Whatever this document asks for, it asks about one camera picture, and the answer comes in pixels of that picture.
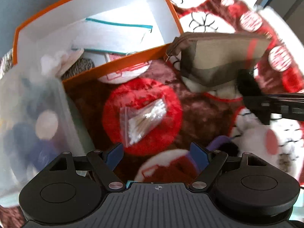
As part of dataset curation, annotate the black fuzzy hair scrunchie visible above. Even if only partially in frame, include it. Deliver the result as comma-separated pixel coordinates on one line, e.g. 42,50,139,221
218,142,239,157

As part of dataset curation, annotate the white plush paw toy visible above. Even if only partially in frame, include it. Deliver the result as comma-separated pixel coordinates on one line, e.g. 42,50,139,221
230,120,302,179

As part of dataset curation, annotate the cotton swabs plastic bag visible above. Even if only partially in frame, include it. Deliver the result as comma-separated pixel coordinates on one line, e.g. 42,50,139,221
120,96,167,148

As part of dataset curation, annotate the white textured cloth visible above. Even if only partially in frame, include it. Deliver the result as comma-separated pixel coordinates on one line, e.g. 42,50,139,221
40,16,167,77

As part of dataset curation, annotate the purple cloth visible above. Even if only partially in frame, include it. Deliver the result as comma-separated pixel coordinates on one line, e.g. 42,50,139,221
188,135,231,172

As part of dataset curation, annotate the patterned red fleece blanket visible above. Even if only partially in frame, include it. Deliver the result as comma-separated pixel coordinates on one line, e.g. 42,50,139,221
0,0,304,228

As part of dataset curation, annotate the clear plastic storage box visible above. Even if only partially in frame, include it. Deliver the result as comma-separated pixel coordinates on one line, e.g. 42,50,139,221
1,65,94,207

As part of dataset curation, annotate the plaid cosmetic pouch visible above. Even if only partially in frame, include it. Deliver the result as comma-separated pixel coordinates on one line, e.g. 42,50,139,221
164,32,271,93

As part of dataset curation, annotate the orange cardboard box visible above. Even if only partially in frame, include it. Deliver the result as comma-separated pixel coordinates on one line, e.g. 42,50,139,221
12,0,182,75

